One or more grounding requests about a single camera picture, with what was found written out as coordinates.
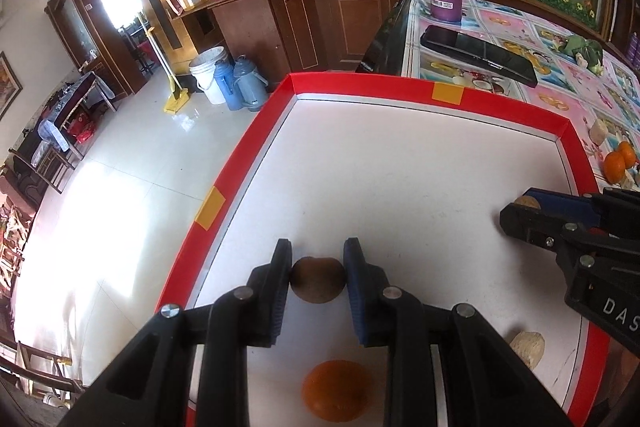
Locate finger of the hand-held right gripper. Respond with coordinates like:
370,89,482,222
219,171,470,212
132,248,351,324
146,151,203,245
499,202,568,254
520,187,640,228

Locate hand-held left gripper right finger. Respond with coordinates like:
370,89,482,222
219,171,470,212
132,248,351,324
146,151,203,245
342,237,576,427

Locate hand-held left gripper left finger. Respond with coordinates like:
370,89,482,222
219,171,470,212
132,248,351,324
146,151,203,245
60,237,293,427

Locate cream lumpy piece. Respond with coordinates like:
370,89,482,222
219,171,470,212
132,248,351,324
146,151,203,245
509,331,546,370

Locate red-rimmed white tray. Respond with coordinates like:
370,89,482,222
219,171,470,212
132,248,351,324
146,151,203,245
170,73,613,427

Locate printed pink tablecloth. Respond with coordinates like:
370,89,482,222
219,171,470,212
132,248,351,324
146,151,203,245
400,0,640,208

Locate green broccoli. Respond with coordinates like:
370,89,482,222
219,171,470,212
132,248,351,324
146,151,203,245
562,34,605,75

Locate purple bottles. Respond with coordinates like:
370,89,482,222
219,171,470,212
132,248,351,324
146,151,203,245
625,32,640,70

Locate black phone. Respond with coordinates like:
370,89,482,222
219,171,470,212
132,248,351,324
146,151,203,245
420,25,539,88

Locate grey-blue thermos jug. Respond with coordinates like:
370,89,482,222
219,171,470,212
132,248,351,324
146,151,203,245
232,54,269,112

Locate blue thermos jug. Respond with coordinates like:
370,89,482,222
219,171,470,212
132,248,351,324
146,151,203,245
214,59,243,112

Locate white bucket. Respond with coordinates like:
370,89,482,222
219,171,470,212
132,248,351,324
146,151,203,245
188,47,230,106

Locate red bag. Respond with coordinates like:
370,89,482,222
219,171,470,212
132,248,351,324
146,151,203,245
70,114,96,145

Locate wooden chair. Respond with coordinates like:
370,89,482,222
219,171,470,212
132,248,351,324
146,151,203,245
7,134,76,195

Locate dark side table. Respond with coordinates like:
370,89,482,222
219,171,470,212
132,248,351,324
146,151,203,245
37,72,118,162

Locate framed picture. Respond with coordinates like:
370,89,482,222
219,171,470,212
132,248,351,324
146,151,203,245
0,52,23,120

